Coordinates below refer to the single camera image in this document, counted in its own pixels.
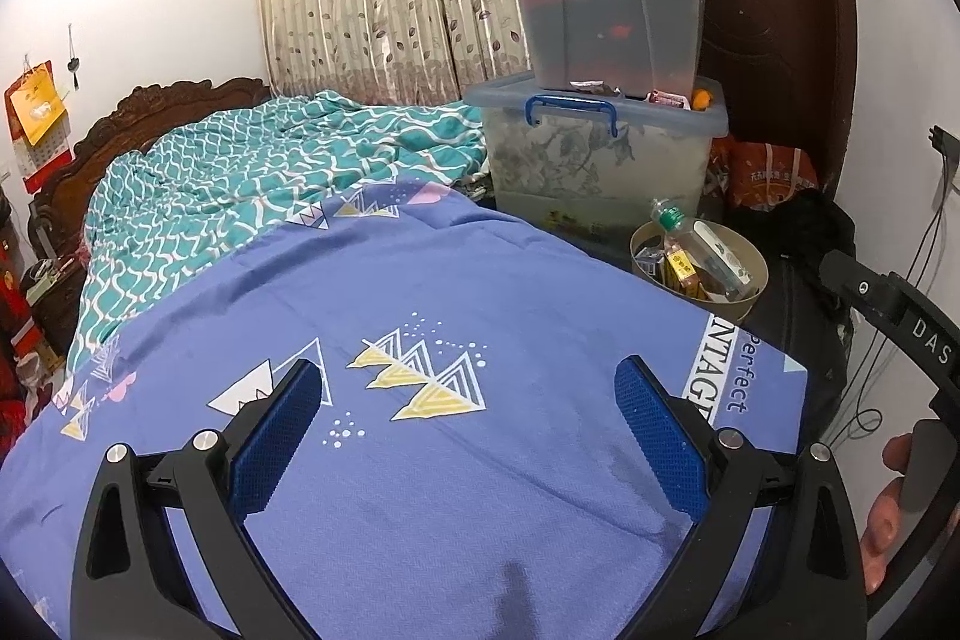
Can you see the red clothing pile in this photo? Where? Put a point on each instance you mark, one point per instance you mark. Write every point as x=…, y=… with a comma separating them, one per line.
x=15, y=325

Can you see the hanging wall ornament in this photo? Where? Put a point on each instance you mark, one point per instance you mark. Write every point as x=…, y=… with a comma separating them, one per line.
x=73, y=63

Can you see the person's right hand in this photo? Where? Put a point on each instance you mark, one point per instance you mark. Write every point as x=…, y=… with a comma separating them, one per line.
x=881, y=520

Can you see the red and yellow wall calendar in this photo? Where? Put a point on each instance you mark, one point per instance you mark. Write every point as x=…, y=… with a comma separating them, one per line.
x=34, y=115

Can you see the storage box teal lid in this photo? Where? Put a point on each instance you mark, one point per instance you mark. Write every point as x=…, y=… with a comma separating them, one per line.
x=600, y=3

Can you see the blue printed bedsheet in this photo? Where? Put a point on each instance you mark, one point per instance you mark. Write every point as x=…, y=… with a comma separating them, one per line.
x=450, y=460

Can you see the round beige waste bin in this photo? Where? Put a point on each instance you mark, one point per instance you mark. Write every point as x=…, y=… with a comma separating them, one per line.
x=739, y=306

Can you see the red and white snack packet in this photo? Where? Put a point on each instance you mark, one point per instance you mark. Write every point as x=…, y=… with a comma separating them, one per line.
x=669, y=99

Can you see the clear green-label plastic bottle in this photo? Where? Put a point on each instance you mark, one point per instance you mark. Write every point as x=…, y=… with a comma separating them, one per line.
x=694, y=257

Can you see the teal patterned quilt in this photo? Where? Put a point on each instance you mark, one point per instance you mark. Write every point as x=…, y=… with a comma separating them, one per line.
x=247, y=160

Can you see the dark brown wooden door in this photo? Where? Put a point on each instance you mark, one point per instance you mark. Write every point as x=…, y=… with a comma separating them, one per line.
x=780, y=10

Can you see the black bag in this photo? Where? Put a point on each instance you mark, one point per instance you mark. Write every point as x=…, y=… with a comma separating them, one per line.
x=802, y=250

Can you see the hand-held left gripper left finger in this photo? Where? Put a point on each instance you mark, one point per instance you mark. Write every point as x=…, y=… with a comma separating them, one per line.
x=277, y=437

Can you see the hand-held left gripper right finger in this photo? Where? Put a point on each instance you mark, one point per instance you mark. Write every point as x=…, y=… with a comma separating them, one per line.
x=664, y=437

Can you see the brown snack packet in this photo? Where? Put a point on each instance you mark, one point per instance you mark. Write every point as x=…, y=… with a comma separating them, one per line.
x=596, y=87

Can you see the orange plastic bag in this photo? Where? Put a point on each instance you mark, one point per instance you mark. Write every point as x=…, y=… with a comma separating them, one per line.
x=772, y=171

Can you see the carved wooden headboard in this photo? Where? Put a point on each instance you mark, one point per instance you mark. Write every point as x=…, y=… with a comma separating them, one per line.
x=105, y=138

